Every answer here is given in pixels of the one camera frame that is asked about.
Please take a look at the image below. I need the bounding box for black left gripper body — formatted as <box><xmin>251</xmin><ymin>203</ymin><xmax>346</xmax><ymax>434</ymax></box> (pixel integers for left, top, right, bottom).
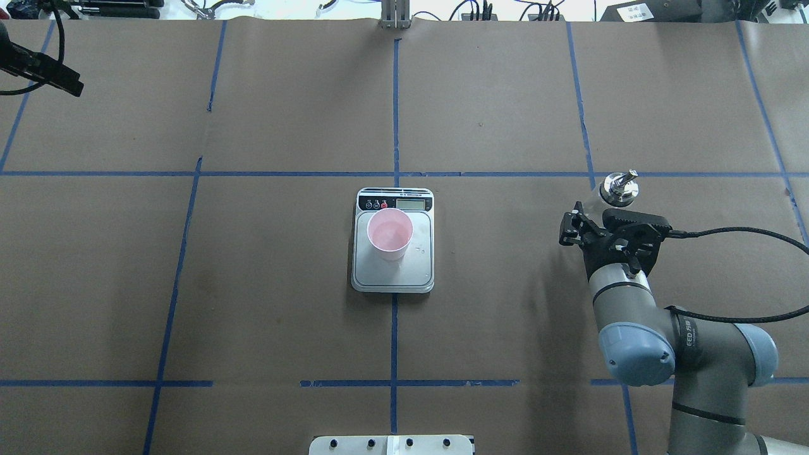
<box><xmin>1</xmin><ymin>22</ymin><xmax>84</xmax><ymax>97</ymax></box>

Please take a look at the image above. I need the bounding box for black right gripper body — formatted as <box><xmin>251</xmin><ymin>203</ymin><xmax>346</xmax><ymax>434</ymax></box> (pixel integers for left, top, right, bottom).
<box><xmin>585</xmin><ymin>227</ymin><xmax>661</xmax><ymax>279</ymax></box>

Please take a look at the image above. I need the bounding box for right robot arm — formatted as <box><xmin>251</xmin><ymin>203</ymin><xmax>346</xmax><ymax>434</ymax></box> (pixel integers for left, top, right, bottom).
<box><xmin>559</xmin><ymin>202</ymin><xmax>807</xmax><ymax>454</ymax></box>

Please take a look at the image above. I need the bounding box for digital kitchen scale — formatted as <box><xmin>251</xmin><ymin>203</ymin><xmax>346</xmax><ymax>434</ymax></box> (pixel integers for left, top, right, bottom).
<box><xmin>351</xmin><ymin>187</ymin><xmax>435</xmax><ymax>293</ymax></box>

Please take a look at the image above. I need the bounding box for pink plastic cup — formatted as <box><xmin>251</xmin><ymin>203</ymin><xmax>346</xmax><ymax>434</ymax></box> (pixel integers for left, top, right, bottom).
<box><xmin>367</xmin><ymin>208</ymin><xmax>414</xmax><ymax>261</ymax></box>

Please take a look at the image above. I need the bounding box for brown paper table cover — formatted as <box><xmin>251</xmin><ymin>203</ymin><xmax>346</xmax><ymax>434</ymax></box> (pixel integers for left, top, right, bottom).
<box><xmin>2</xmin><ymin>17</ymin><xmax>807</xmax><ymax>454</ymax></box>

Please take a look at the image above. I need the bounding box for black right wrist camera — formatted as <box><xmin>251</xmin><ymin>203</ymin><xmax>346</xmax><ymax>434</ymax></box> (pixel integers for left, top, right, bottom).
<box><xmin>602</xmin><ymin>208</ymin><xmax>672</xmax><ymax>236</ymax></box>

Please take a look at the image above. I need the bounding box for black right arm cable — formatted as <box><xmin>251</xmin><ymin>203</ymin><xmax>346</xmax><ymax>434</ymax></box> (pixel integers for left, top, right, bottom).
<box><xmin>667</xmin><ymin>226</ymin><xmax>809</xmax><ymax>324</ymax></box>

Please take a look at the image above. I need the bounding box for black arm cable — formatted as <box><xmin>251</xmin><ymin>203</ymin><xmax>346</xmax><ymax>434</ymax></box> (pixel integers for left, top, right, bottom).
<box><xmin>667</xmin><ymin>226</ymin><xmax>809</xmax><ymax>324</ymax></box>
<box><xmin>0</xmin><ymin>0</ymin><xmax>66</xmax><ymax>97</ymax></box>

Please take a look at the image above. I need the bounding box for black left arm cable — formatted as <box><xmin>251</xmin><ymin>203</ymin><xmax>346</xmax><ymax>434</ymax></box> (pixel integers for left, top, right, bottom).
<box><xmin>0</xmin><ymin>0</ymin><xmax>66</xmax><ymax>97</ymax></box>

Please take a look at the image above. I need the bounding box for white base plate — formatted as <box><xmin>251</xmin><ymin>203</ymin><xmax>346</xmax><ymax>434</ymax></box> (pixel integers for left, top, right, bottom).
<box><xmin>308</xmin><ymin>434</ymin><xmax>476</xmax><ymax>454</ymax></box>

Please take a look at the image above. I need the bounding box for aluminium frame post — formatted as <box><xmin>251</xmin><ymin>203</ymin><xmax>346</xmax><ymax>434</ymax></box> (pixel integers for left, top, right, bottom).
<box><xmin>379</xmin><ymin>0</ymin><xmax>412</xmax><ymax>30</ymax></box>

